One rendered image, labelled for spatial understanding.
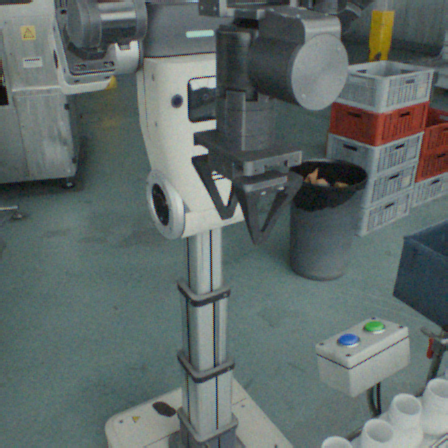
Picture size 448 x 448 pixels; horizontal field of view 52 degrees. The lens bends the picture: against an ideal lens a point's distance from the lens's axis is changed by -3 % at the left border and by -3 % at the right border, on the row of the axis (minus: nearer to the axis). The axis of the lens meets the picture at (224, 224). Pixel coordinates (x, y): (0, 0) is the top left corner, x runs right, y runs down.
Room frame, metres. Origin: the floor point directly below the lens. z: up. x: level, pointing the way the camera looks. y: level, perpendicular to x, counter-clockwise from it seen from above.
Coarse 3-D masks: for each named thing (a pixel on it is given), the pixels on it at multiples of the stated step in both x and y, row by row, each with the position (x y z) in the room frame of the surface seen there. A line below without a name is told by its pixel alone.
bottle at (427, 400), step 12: (432, 384) 0.44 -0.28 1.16; (444, 384) 0.43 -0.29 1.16; (420, 396) 0.45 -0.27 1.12; (432, 396) 0.41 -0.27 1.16; (444, 396) 0.43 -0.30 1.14; (432, 408) 0.41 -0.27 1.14; (444, 408) 0.40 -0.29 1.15; (420, 420) 0.41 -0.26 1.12; (432, 420) 0.40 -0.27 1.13; (444, 420) 0.40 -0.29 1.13; (432, 432) 0.39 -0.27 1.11; (444, 432) 0.39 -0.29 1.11; (420, 444) 0.40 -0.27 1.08; (444, 444) 0.40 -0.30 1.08
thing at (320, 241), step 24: (312, 168) 2.70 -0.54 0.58; (336, 168) 2.69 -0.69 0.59; (360, 168) 2.56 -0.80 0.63; (312, 192) 2.32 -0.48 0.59; (336, 192) 2.28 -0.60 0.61; (360, 192) 2.36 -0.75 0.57; (312, 216) 2.32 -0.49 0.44; (336, 216) 2.30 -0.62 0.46; (312, 240) 2.33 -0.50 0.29; (336, 240) 2.31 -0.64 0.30; (312, 264) 2.33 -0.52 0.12; (336, 264) 2.33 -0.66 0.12
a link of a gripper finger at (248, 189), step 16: (208, 160) 0.44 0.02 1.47; (224, 160) 0.41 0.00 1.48; (224, 176) 0.41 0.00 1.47; (240, 176) 0.40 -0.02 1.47; (256, 176) 0.40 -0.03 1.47; (272, 176) 0.40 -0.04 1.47; (288, 176) 0.42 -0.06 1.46; (240, 192) 0.39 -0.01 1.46; (256, 192) 0.38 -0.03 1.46; (272, 192) 0.41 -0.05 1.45; (288, 192) 0.41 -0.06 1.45; (256, 208) 0.39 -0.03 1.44; (272, 208) 0.42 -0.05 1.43; (256, 224) 0.40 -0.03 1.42; (272, 224) 0.42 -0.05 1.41; (256, 240) 0.41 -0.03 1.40
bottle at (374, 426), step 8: (368, 424) 0.37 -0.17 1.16; (376, 424) 0.38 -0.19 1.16; (384, 424) 0.37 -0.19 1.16; (368, 432) 0.37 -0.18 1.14; (376, 432) 0.37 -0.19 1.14; (384, 432) 0.37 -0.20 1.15; (392, 432) 0.36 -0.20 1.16; (352, 440) 0.38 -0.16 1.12; (360, 440) 0.36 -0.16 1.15; (368, 440) 0.35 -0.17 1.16; (376, 440) 0.39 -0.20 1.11; (384, 440) 0.37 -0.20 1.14; (392, 440) 0.35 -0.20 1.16
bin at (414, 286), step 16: (432, 224) 1.28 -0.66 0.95; (416, 240) 1.24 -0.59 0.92; (432, 240) 1.28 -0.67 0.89; (416, 256) 1.16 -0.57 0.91; (432, 256) 1.12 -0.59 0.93; (400, 272) 1.20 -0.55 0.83; (416, 272) 1.15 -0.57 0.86; (432, 272) 1.11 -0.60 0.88; (400, 288) 1.19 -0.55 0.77; (416, 288) 1.14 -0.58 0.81; (432, 288) 1.10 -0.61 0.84; (416, 304) 1.13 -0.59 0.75; (432, 304) 1.09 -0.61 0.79; (432, 320) 1.07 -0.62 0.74
